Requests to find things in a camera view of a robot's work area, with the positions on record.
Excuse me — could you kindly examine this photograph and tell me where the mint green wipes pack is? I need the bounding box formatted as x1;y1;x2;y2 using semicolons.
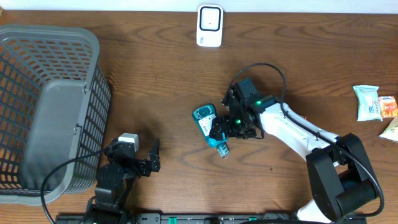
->
353;85;382;121

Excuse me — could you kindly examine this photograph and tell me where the white barcode scanner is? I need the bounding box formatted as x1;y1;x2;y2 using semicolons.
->
196;4;224;47

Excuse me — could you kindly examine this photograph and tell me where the small orange carton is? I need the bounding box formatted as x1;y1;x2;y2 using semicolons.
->
379;96;398;119

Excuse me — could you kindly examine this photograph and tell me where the teal mouthwash bottle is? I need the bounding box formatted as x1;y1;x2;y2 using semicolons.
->
192;104;229;159

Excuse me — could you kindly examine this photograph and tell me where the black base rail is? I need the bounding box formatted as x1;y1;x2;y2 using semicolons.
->
55;213;367;224

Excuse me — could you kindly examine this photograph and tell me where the yellow snack bag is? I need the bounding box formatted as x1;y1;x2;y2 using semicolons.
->
379;117;398;142

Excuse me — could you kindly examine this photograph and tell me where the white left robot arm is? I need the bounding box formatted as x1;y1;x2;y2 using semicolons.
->
80;139;160;224

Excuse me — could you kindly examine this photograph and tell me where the grey plastic basket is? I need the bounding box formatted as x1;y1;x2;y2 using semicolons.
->
1;24;111;206

